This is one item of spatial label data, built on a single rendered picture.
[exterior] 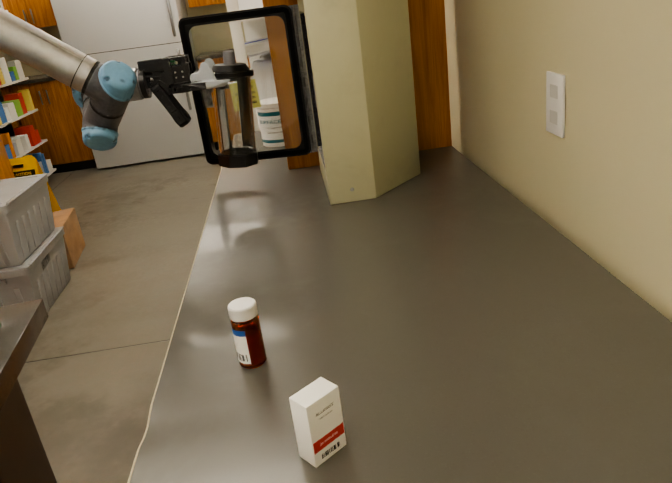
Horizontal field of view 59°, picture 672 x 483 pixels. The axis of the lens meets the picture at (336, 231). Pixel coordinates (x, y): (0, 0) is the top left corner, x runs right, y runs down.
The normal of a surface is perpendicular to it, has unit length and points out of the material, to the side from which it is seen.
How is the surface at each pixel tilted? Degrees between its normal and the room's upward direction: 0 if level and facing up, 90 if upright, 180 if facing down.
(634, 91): 90
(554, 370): 0
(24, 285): 96
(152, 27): 90
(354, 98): 90
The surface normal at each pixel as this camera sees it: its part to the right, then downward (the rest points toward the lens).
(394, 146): 0.77, 0.14
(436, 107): 0.10, 0.36
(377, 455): -0.12, -0.92
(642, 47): -0.99, 0.15
